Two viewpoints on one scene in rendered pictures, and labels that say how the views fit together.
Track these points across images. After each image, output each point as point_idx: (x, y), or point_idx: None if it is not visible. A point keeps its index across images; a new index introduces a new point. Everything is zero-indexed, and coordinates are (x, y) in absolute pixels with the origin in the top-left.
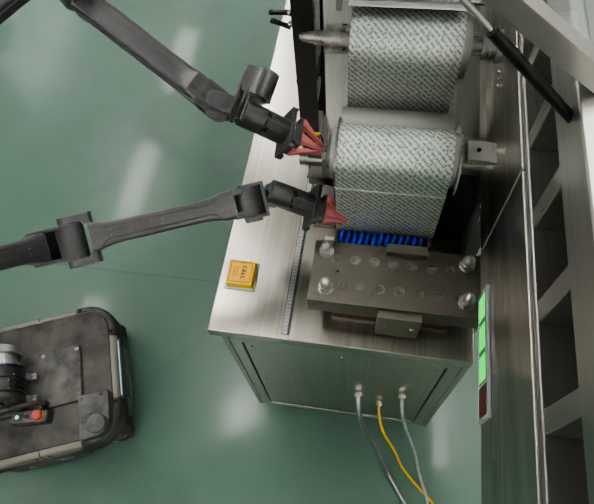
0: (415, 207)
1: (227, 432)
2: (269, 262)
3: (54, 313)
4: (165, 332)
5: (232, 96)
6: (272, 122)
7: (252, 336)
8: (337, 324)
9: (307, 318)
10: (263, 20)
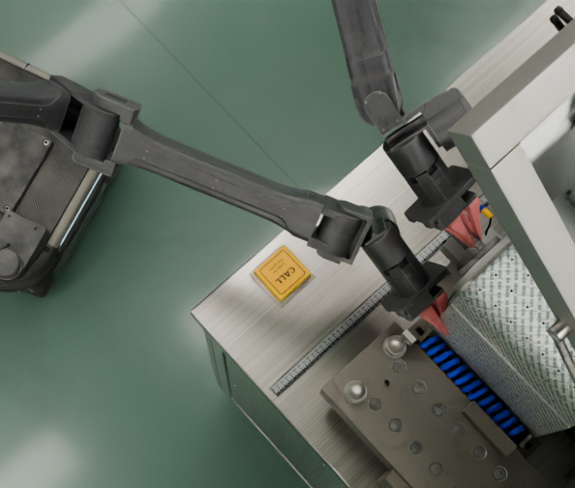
0: (531, 400)
1: (154, 383)
2: (328, 285)
3: (55, 53)
4: (172, 193)
5: (400, 118)
6: (428, 179)
7: (235, 362)
8: (344, 431)
9: (315, 394)
10: None
